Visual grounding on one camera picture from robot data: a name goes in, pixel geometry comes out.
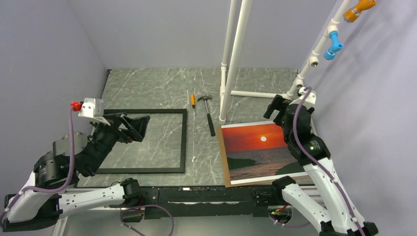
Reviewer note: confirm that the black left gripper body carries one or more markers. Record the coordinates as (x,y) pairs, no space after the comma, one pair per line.
(104,138)

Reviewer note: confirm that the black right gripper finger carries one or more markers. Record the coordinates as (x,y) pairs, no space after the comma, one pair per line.
(270,109)
(280,104)

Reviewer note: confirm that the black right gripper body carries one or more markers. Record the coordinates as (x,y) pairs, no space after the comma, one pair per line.
(287,136)

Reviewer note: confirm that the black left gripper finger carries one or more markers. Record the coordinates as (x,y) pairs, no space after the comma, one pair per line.
(122,123)
(137,127)

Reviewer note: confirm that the red sunset photo print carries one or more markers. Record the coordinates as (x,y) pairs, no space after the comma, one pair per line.
(260,153)

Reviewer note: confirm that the black wooden picture frame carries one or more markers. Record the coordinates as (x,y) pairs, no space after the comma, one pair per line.
(163,150)

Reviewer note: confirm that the orange handled screwdriver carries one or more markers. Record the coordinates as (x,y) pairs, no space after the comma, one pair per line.
(193,103)

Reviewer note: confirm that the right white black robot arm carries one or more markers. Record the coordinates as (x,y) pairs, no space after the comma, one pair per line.
(338,216)

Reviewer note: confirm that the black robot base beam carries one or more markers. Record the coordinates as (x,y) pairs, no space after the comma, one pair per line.
(195,201)

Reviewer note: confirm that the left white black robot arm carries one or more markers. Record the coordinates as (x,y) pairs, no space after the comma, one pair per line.
(44,200)

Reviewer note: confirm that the white PVC pipe structure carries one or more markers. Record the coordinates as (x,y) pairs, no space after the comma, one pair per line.
(232,52)

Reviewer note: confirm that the steel claw hammer black grip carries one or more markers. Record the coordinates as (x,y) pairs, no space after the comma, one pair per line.
(206,98)

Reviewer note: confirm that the blue pipe fitting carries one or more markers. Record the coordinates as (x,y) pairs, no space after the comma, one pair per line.
(335,47)

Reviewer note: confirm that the orange pipe fitting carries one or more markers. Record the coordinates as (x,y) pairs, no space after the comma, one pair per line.
(353,13)

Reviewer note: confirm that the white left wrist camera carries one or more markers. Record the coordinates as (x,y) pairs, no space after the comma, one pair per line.
(91,109)

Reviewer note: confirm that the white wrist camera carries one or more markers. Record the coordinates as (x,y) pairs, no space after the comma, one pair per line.
(91,109)
(307,97)

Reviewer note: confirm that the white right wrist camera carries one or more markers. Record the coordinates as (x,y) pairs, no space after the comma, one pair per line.
(307,97)

